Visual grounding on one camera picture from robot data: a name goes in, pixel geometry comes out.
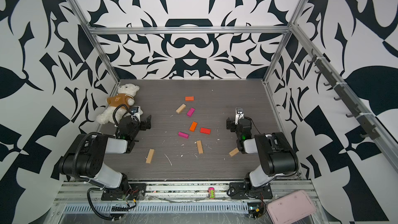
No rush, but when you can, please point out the red block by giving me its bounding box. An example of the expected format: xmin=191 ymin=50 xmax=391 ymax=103
xmin=200 ymin=128 xmax=211 ymax=135

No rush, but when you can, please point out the natural wood block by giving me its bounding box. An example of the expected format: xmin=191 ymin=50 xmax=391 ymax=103
xmin=229 ymin=148 xmax=240 ymax=157
xmin=146 ymin=149 xmax=155 ymax=164
xmin=176 ymin=104 xmax=186 ymax=114
xmin=197 ymin=141 xmax=204 ymax=154

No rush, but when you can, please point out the orange block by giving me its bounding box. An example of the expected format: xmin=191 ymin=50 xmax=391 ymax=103
xmin=185 ymin=96 xmax=194 ymax=102
xmin=189 ymin=121 xmax=198 ymax=132

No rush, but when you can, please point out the magenta block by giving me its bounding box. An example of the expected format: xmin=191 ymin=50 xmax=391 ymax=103
xmin=178 ymin=132 xmax=189 ymax=139
xmin=187 ymin=108 xmax=195 ymax=117

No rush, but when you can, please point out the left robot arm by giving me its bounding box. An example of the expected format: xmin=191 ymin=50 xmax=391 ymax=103
xmin=58 ymin=116 xmax=152 ymax=194

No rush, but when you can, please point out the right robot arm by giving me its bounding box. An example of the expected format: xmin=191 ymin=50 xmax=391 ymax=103
xmin=226 ymin=117 xmax=299 ymax=189

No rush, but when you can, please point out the white teddy bear brown shirt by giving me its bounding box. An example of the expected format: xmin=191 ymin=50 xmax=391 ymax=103
xmin=96 ymin=84 xmax=140 ymax=125

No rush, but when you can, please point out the green circuit board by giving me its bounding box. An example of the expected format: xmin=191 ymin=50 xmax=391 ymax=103
xmin=248 ymin=203 xmax=264 ymax=219

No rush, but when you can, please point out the pink tray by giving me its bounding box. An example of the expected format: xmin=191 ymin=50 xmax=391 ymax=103
xmin=266 ymin=190 xmax=316 ymax=224

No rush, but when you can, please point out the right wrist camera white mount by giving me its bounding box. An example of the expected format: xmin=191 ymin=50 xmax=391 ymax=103
xmin=235 ymin=107 xmax=244 ymax=125

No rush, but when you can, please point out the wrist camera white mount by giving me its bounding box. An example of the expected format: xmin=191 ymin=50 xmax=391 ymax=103
xmin=129 ymin=106 xmax=142 ymax=122
xmin=235 ymin=107 xmax=244 ymax=125

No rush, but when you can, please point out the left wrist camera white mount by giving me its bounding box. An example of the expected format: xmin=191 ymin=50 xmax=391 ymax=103
xmin=129 ymin=106 xmax=142 ymax=122

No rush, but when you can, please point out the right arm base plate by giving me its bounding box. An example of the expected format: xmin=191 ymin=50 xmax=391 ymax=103
xmin=227 ymin=183 xmax=273 ymax=200

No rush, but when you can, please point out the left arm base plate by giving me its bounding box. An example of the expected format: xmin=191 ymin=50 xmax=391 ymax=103
xmin=101 ymin=183 xmax=147 ymax=201

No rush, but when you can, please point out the white cable duct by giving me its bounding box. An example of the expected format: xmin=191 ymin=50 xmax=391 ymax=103
xmin=64 ymin=202 xmax=249 ymax=214

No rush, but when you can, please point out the wall hook rail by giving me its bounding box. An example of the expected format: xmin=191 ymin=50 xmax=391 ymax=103
xmin=307 ymin=49 xmax=381 ymax=140

